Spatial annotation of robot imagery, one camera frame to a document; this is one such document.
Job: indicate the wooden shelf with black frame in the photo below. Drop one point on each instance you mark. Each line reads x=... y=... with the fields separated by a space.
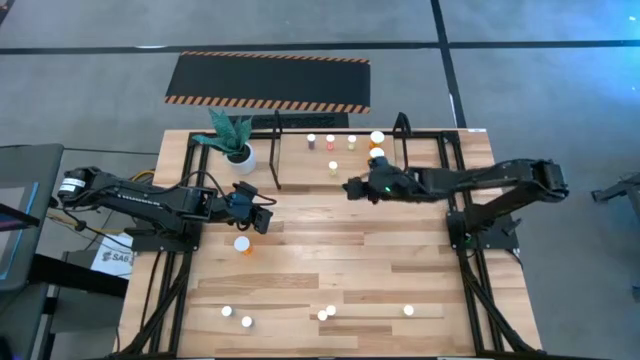
x=300 y=170

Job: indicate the black floor stand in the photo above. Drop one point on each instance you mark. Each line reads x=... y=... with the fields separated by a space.
x=615 y=190

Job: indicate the black hazard-striped floor mat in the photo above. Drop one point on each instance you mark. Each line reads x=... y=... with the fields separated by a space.
x=270 y=80

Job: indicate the small white-capped medicine bottle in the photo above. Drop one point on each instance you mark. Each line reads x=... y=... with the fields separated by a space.
x=408 y=310

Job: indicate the black textured floor mat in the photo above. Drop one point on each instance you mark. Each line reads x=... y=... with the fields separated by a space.
x=310 y=121

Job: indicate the green snake plant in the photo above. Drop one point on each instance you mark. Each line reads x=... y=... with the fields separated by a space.
x=225 y=132

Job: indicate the small yellow-green medicine bottle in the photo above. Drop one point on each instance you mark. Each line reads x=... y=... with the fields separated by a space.
x=352 y=139
x=333 y=165

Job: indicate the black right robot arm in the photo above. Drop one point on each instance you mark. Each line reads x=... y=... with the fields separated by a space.
x=480 y=177

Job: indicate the small red medicine bottle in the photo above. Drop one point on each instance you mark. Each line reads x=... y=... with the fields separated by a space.
x=330 y=138

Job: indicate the white printed paper sheet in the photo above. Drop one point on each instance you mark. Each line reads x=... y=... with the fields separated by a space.
x=112 y=260

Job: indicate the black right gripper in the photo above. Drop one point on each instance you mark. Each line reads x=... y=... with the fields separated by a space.
x=387 y=182

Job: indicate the tablet screen with blue edge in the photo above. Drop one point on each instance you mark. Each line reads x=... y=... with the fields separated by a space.
x=12 y=197

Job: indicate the white plant pot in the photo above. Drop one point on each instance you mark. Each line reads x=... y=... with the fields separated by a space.
x=248 y=165

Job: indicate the tall pink medicine bottle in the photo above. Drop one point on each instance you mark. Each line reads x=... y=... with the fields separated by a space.
x=330 y=310
x=322 y=315

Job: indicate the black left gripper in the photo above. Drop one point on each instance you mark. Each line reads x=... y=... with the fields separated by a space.
x=240 y=205

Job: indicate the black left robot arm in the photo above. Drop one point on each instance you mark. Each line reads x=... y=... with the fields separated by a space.
x=140 y=197

